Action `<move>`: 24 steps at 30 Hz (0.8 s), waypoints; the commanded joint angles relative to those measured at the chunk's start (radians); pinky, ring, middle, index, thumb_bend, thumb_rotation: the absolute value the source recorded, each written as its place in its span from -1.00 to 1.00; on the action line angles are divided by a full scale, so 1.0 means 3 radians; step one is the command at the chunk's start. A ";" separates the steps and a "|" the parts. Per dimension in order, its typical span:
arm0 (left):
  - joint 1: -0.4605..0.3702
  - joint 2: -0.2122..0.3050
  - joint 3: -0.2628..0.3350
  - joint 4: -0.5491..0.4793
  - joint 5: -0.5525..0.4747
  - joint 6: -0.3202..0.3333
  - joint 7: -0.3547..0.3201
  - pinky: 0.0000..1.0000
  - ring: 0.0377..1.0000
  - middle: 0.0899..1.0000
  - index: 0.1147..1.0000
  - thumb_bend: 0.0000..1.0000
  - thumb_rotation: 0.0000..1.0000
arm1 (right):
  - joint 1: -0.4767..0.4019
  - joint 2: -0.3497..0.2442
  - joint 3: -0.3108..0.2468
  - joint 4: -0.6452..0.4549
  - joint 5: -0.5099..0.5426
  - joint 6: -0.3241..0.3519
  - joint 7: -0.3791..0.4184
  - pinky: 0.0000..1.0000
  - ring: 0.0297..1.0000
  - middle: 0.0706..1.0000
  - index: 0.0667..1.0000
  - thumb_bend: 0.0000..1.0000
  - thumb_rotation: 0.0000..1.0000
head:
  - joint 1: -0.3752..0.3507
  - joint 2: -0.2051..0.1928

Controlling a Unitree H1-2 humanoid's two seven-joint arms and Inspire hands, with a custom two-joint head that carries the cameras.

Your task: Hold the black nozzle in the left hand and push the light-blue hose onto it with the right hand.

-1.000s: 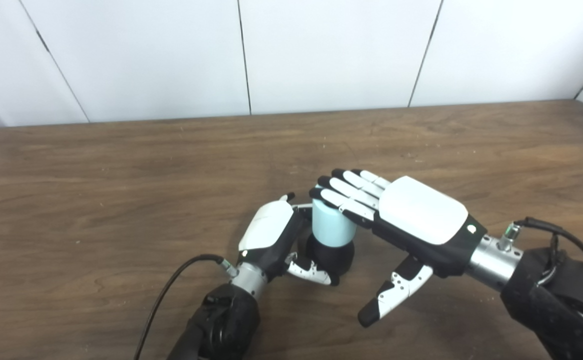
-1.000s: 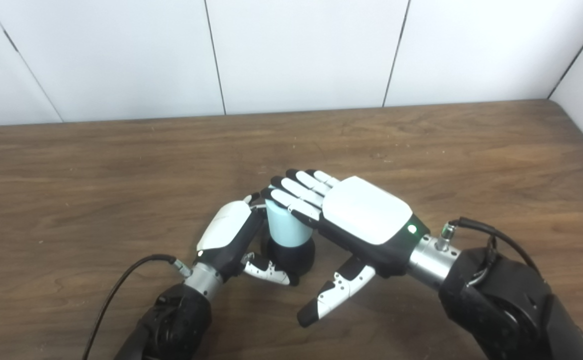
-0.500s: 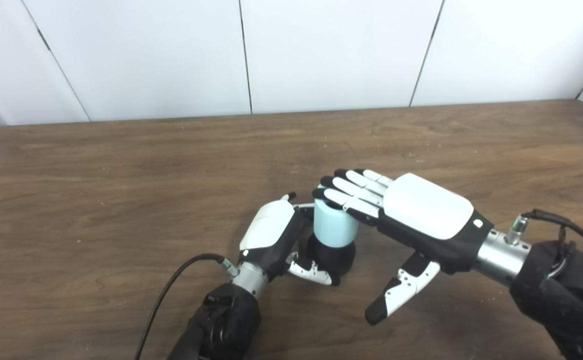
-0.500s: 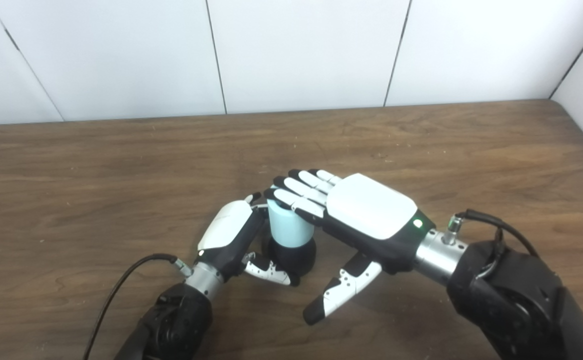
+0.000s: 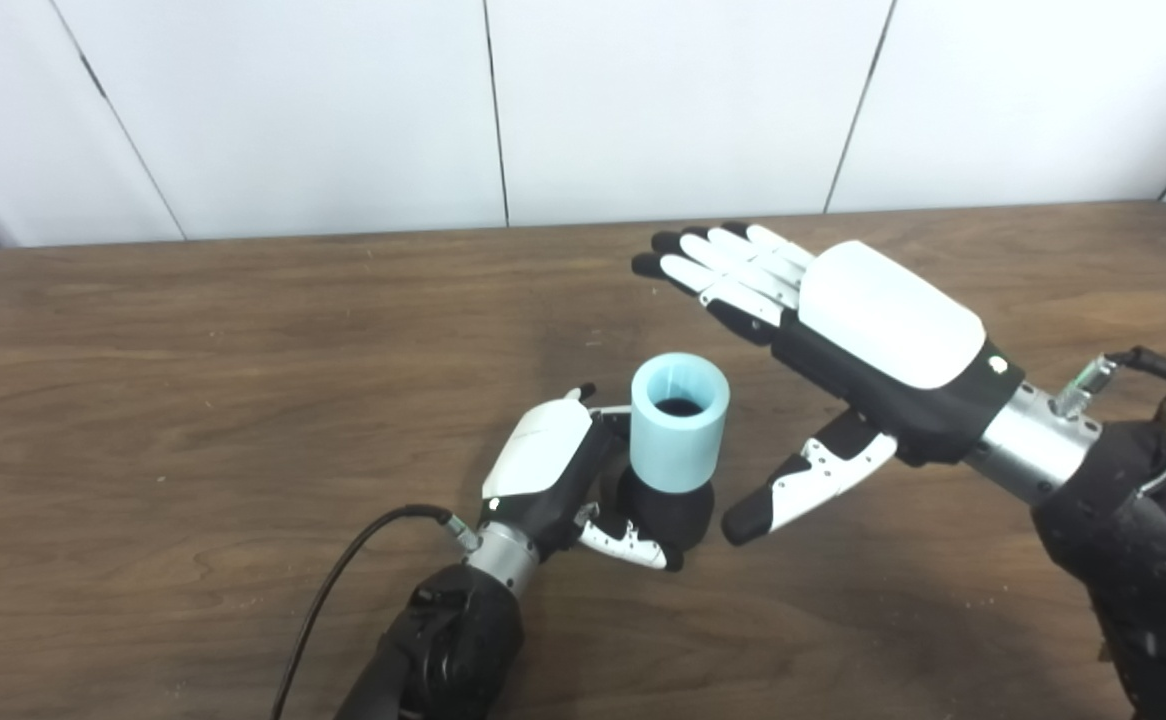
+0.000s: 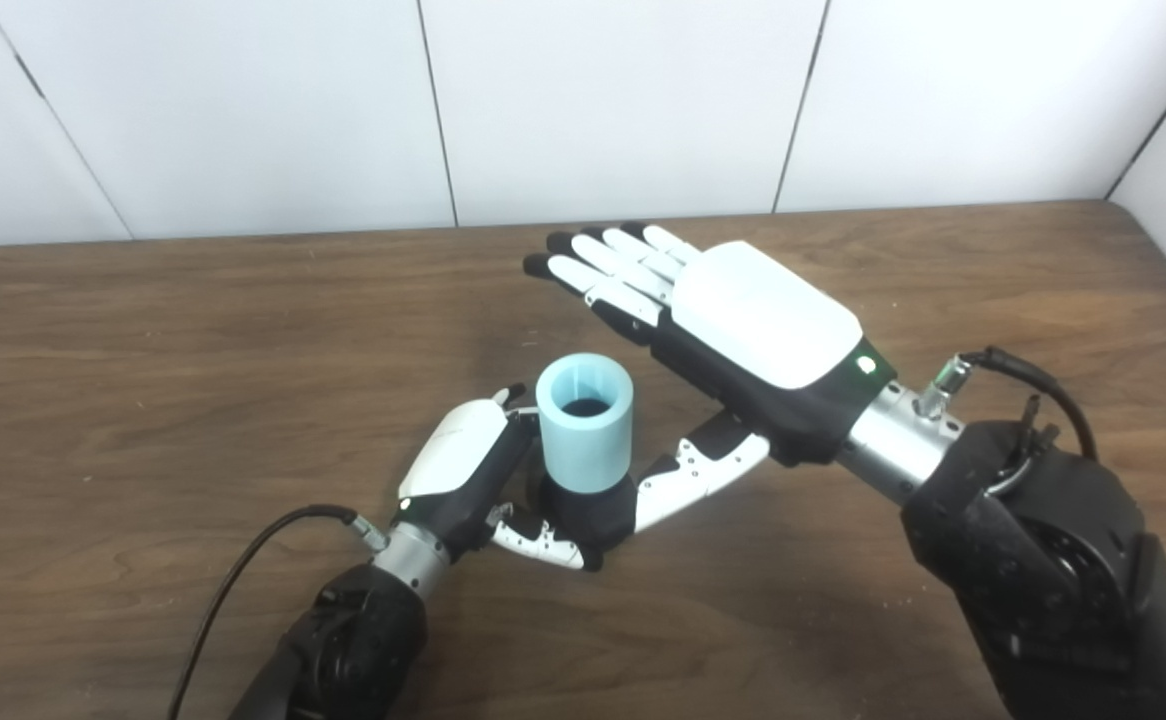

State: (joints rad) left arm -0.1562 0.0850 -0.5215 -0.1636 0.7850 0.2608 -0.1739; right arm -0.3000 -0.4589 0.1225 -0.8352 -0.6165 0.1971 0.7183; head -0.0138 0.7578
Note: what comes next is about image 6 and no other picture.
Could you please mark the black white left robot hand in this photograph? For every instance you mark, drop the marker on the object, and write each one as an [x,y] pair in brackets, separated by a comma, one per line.
[453,450]

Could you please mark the black flared nozzle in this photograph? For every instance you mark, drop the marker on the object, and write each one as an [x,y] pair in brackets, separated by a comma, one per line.
[593,520]

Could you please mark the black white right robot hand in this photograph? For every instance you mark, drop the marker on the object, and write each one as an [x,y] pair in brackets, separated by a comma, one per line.
[763,310]

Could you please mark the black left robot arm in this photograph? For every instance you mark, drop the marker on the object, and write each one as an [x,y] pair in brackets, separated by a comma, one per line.
[353,640]

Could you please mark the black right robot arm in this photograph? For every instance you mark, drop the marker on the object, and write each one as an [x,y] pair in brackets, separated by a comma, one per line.
[1043,560]

